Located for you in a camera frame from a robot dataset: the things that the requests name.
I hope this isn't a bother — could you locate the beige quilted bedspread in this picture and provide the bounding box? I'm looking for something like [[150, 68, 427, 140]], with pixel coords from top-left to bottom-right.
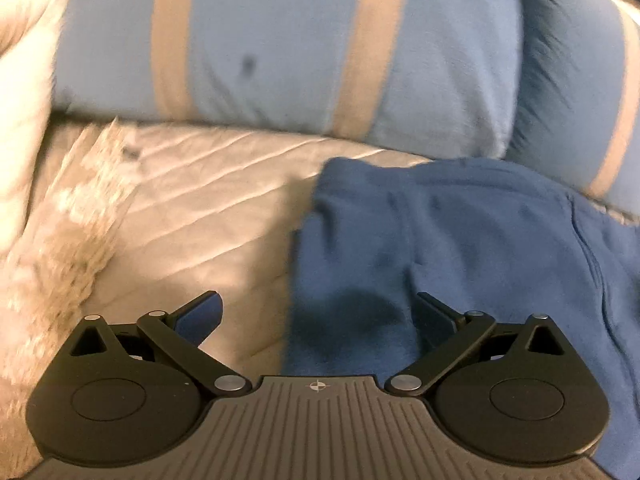
[[30, 119, 431, 378]]

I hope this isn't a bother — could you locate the blue grey-striped pillow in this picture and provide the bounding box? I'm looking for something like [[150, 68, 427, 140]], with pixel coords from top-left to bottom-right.
[[504, 0, 640, 217], [52, 0, 524, 159]]

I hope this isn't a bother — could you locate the blue fleece garment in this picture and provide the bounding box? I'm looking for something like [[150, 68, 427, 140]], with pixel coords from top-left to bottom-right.
[[281, 156, 640, 463]]

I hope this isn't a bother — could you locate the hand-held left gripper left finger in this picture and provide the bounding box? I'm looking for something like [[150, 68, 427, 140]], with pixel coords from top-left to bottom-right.
[[70, 291, 254, 399]]

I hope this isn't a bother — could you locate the beige floral blanket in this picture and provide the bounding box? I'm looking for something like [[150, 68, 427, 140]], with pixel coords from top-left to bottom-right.
[[0, 0, 138, 480]]

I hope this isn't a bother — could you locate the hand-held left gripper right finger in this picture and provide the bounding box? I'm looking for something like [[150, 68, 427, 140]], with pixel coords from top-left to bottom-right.
[[385, 292, 569, 398]]

